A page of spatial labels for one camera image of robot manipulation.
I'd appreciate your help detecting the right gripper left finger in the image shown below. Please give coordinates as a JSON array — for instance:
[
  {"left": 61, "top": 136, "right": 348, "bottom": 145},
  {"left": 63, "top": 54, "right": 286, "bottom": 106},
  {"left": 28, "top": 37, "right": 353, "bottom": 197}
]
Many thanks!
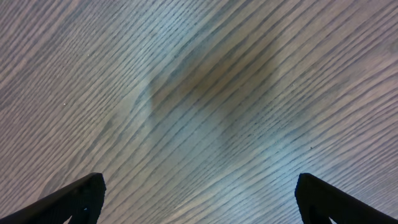
[{"left": 1, "top": 172, "right": 106, "bottom": 224}]

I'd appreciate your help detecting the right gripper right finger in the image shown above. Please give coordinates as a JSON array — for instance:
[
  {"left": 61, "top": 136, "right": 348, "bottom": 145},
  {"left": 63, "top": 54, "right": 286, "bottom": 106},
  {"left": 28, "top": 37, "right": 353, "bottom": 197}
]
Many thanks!
[{"left": 295, "top": 173, "right": 397, "bottom": 224}]

